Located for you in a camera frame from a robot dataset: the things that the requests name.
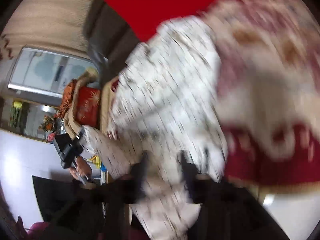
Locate orange artificial flowers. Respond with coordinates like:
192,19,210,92
39,114,57,142

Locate window with grey frame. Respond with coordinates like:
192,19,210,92
8,47,96,98

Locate white crackle-pattern coat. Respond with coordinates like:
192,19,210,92
82,16,226,239

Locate green plant yellow pot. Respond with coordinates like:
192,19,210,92
9,101,30,128

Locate red embroidered pillow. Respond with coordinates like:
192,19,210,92
75,87,101,128

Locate orange patterned cloth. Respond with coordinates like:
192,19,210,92
56,79,77,119

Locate beige folded quilt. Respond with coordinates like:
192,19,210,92
63,67,98,139

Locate person's left hand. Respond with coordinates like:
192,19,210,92
69,156,92,180

